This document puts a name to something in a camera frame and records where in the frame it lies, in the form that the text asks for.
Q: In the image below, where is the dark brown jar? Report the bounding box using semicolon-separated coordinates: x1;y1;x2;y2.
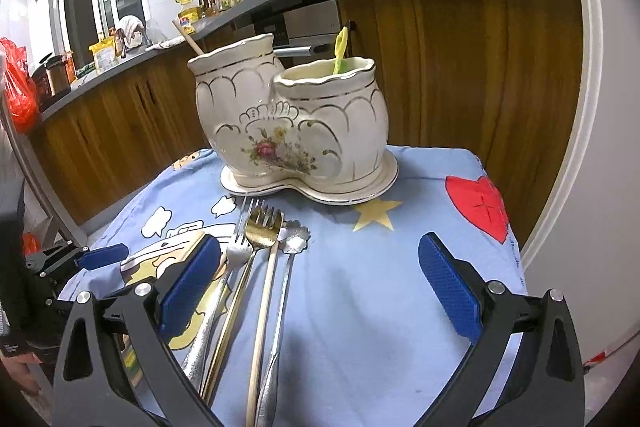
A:
32;54;72;98

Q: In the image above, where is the red plastic bag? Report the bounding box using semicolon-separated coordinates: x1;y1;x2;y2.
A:
0;38;40;135

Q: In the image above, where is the built-in oven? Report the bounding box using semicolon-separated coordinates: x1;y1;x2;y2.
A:
250;9;342;58

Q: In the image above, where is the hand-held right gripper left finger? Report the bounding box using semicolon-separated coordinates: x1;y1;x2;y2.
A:
52;232;226;427

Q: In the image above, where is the cream floral ceramic utensil holder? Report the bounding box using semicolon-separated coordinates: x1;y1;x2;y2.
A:
187;33;391;188

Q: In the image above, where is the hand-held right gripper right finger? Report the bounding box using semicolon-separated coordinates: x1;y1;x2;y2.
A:
410;232;586;427

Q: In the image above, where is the row of condiment bottles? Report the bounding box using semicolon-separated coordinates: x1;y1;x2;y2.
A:
197;0;242;20

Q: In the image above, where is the blue cartoon printed cloth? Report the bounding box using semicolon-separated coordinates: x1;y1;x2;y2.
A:
55;144;528;427

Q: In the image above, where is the cream ceramic saucer tray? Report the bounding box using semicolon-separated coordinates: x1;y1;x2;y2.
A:
220;146;399;206

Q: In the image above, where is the yellow-green plastic utensil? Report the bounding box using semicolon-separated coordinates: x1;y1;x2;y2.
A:
334;27;351;75

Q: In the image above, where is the wooden kitchen cabinet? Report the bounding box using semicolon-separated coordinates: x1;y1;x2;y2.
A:
27;22;261;228
335;0;586;248

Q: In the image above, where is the gold fork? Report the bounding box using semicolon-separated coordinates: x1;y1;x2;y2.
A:
200;206;284;405

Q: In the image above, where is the white door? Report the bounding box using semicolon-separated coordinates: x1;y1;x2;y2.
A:
520;0;640;363

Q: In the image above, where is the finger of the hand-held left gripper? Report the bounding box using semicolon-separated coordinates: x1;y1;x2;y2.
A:
25;243;129;276

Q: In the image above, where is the silver fork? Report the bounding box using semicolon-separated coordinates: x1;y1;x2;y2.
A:
181;196;256;383

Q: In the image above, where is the silver flower-shaped spoon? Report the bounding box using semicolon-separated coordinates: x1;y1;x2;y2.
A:
255;220;312;427

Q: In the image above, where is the white cloth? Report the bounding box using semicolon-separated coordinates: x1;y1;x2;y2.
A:
116;14;147;50

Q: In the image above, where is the yellow food packet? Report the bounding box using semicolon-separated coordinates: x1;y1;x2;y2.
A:
90;39;121;75

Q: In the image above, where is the grey metal frame leg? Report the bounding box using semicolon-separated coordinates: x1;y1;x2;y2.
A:
0;97;87;249

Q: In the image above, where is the person's left hand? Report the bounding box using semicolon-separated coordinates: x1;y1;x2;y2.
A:
0;349;44;396

